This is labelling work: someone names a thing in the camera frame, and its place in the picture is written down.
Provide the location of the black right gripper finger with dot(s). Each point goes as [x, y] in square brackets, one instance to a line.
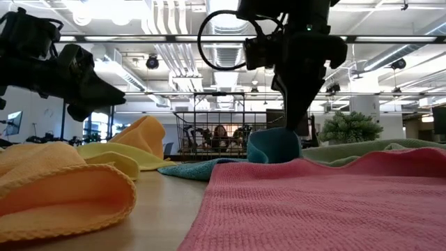
[296, 97]

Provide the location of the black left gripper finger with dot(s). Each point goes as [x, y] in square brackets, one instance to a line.
[79, 113]
[101, 94]

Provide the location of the yellow microfiber towel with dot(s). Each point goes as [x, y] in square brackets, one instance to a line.
[104, 153]

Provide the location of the teal microfiber towel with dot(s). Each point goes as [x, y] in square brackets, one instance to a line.
[271, 146]

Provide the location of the green microfiber towel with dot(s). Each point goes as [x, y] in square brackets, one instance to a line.
[366, 148]

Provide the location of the orange microfiber towel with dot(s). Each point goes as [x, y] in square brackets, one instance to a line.
[52, 195]
[143, 136]

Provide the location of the pink microfiber towel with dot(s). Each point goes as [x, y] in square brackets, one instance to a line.
[313, 209]

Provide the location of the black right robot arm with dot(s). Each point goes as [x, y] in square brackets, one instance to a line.
[285, 8]

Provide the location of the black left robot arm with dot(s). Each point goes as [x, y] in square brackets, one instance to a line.
[28, 31]

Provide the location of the black computer monitor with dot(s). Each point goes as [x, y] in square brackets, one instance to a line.
[275, 118]

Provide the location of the lit tilted monitor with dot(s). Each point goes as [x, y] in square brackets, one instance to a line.
[14, 123]

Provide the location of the green plant in white pot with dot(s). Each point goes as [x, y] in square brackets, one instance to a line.
[348, 127]

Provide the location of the person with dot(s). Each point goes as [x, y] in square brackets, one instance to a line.
[220, 137]

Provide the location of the grey office chair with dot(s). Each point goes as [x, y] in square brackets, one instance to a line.
[168, 149]

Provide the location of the dark computer monitor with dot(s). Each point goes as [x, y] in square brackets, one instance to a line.
[439, 120]

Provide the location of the black frame stand with box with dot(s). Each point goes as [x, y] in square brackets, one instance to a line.
[63, 122]

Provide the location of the black hanging camera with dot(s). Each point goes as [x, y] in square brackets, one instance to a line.
[152, 62]
[334, 88]
[398, 64]

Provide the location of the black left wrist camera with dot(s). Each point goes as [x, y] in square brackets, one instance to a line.
[75, 59]

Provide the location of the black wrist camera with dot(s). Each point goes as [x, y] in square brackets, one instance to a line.
[261, 52]
[75, 59]

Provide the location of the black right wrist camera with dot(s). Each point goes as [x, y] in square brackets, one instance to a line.
[261, 52]

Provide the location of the black metal frame stand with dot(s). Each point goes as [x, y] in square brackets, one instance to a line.
[219, 93]

